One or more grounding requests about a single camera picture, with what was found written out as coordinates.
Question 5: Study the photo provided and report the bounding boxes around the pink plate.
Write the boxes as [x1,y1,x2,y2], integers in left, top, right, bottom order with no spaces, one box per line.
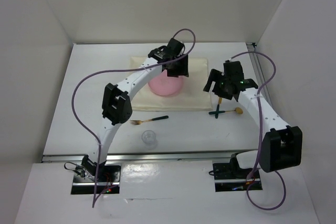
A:
[148,70,184,97]

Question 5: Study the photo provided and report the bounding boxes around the cream cloth placemat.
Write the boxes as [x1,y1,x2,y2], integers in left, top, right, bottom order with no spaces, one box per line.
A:
[131,58,212,111]

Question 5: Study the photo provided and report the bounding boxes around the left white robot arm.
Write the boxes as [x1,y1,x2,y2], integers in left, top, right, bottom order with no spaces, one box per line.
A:
[71,38,188,182]

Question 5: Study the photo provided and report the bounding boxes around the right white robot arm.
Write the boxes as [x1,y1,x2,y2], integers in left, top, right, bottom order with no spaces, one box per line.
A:
[203,61,303,178]

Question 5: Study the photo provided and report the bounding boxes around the clear plastic cup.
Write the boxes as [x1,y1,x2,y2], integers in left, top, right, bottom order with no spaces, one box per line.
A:
[141,130,157,150]

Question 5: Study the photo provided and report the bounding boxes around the gold knife green handle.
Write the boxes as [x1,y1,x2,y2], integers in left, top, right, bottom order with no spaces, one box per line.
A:
[215,97,222,119]

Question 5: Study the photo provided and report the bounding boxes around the gold spoon green handle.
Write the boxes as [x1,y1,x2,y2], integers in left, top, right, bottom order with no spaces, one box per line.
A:
[208,107,243,115]

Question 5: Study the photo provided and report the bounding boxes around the aluminium right side rail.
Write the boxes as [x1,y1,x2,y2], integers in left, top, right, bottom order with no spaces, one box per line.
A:
[246,41,289,158]

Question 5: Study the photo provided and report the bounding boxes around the aluminium rail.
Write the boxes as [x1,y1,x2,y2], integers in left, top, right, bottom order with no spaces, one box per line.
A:
[41,150,252,163]
[246,41,289,158]

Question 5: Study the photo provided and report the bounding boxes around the gold fork green handle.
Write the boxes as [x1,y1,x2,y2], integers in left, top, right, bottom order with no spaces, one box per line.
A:
[130,115,169,125]

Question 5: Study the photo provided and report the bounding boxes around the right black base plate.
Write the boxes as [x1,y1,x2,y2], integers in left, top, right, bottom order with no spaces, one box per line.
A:
[208,163,263,192]

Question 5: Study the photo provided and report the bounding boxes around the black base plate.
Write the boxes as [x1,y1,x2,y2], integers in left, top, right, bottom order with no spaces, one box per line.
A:
[64,162,121,195]
[208,163,263,192]

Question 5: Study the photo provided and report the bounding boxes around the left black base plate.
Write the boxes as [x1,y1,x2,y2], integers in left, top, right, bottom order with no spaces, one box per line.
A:
[64,162,121,195]

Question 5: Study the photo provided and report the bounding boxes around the aluminium front rail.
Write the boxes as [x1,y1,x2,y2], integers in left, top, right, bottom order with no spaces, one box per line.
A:
[41,150,252,163]

